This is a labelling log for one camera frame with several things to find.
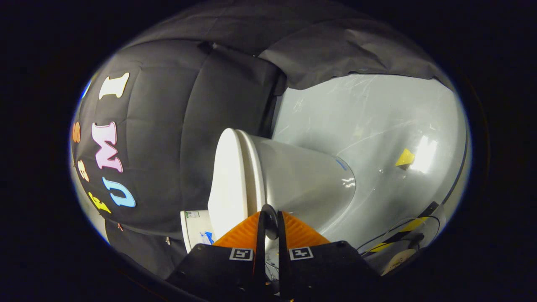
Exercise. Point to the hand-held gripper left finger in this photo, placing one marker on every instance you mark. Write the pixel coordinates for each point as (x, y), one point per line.
(259, 251)

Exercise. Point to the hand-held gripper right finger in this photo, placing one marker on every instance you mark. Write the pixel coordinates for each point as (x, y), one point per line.
(282, 251)

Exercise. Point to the white plastic container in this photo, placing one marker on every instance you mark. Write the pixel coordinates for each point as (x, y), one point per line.
(195, 228)

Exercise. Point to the yellow black striped tape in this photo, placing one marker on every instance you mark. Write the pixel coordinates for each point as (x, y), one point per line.
(413, 225)

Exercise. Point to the yellow triangular floor marker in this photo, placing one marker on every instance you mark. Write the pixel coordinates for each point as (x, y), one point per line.
(405, 158)

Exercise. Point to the black backdrop cloth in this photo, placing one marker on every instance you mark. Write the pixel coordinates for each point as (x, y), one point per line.
(168, 126)

